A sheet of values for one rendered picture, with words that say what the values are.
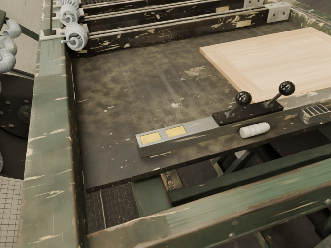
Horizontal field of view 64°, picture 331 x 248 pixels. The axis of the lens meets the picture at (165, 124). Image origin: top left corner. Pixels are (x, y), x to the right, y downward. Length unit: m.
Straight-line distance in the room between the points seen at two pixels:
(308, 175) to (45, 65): 0.84
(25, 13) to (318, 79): 6.00
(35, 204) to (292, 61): 0.97
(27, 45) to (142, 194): 6.25
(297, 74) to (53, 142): 0.83
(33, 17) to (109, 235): 6.15
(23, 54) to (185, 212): 6.51
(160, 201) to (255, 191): 0.22
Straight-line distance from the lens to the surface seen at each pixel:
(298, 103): 0.87
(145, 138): 0.69
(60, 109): 0.75
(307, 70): 1.10
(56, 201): 0.54
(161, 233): 0.52
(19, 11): 6.51
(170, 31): 1.28
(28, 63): 6.98
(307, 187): 0.63
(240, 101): 0.65
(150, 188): 0.68
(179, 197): 0.68
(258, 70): 1.05
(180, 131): 0.70
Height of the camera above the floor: 2.01
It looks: 33 degrees down
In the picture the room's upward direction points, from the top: 74 degrees counter-clockwise
